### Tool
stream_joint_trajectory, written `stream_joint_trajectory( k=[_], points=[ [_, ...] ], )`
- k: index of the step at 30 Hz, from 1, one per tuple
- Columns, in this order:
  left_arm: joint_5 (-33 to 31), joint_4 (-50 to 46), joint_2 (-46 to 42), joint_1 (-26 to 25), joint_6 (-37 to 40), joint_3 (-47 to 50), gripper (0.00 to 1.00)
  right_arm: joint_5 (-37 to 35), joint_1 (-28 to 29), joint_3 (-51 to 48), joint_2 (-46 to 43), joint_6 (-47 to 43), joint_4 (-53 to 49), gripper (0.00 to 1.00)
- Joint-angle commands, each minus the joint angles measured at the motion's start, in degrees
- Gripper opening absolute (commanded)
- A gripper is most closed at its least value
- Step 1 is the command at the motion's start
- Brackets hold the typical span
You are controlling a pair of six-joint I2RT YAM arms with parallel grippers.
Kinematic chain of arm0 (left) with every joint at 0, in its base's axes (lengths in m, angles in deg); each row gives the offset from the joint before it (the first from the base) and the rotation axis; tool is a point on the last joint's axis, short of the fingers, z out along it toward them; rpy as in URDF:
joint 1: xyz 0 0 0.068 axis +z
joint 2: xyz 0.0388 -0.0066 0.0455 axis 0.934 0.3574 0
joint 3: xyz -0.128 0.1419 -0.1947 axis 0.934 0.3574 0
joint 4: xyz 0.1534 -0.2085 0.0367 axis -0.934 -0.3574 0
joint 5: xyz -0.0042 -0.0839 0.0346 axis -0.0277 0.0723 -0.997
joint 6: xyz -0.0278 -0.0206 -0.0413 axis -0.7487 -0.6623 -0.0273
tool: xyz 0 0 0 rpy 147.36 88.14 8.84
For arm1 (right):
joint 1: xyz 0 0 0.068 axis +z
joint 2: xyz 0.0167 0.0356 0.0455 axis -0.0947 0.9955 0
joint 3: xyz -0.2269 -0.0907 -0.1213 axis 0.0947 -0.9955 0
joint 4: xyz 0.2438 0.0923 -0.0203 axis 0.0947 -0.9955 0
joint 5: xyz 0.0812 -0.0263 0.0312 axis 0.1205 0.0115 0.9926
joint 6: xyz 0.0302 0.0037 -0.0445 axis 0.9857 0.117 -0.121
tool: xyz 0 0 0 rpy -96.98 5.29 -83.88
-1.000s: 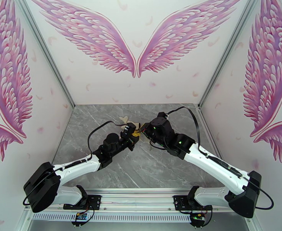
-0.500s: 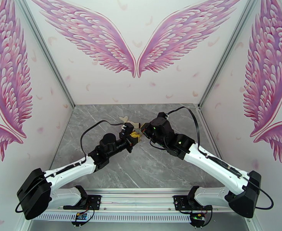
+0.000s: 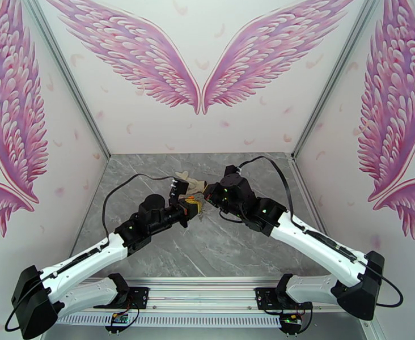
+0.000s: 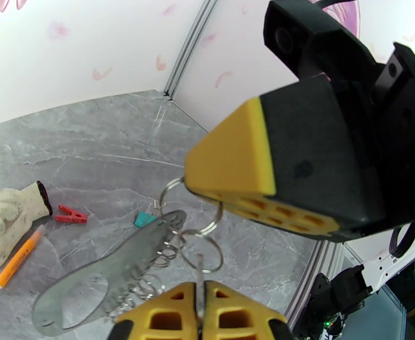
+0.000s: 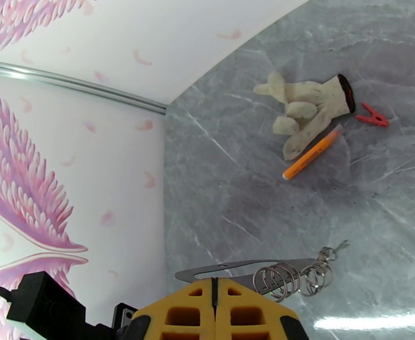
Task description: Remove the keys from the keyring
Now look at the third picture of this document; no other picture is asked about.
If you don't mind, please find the white knit glove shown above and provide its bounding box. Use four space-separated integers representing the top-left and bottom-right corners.
175 169 208 194

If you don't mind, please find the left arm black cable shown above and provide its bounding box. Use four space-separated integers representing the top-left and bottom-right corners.
5 173 176 333

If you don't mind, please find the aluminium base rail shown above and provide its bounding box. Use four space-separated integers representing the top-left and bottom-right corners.
87 277 336 310

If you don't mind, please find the white slotted cable duct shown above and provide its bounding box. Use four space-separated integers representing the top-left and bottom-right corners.
57 312 286 329

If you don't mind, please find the aluminium corner post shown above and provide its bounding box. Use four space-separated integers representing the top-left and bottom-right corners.
18 0 112 160
291 0 386 160

